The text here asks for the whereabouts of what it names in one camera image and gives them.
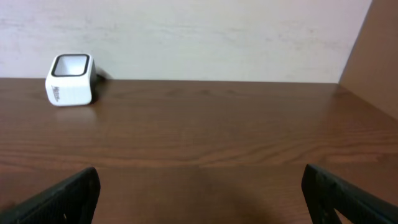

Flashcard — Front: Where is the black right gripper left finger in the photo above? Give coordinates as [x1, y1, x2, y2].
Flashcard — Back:
[1, 167, 101, 224]

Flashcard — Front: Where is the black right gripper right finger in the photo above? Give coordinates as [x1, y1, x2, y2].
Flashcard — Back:
[301, 164, 397, 224]

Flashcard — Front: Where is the white barcode scanner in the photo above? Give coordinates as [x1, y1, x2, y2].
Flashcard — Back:
[45, 54, 97, 106]

